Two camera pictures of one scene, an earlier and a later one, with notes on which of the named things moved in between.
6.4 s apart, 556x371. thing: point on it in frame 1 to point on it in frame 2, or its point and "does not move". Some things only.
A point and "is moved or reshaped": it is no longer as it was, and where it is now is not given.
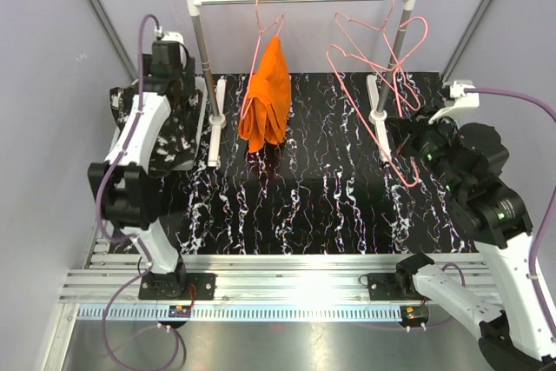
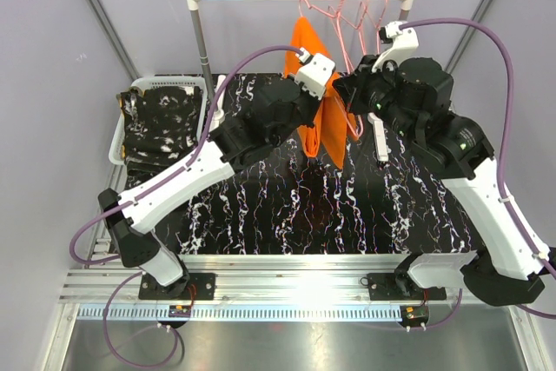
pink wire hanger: (242, 112) to (340, 17)
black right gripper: (407, 130) to (354, 87)
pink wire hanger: (400, 79) to (359, 27)
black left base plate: (177, 286) does not move
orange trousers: (268, 111) is moved or reshaped
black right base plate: (385, 287) does not move
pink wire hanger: (361, 23) to (380, 17)
